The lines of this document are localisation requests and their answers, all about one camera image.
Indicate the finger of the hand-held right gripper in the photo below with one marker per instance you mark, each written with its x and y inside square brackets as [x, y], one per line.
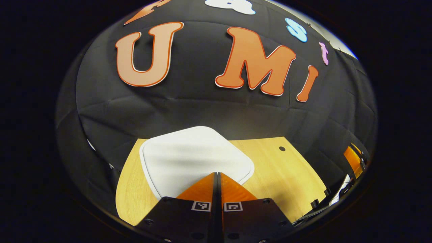
[352, 160]

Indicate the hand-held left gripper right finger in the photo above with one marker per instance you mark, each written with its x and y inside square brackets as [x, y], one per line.
[249, 226]

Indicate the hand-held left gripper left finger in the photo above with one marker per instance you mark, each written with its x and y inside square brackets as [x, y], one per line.
[189, 226]

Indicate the white desktop garbage bin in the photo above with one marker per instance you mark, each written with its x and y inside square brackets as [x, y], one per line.
[192, 155]

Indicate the black backdrop cloth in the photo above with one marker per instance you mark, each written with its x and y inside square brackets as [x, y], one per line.
[202, 108]

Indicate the dark grey partition panel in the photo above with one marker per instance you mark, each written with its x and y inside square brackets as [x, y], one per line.
[67, 135]

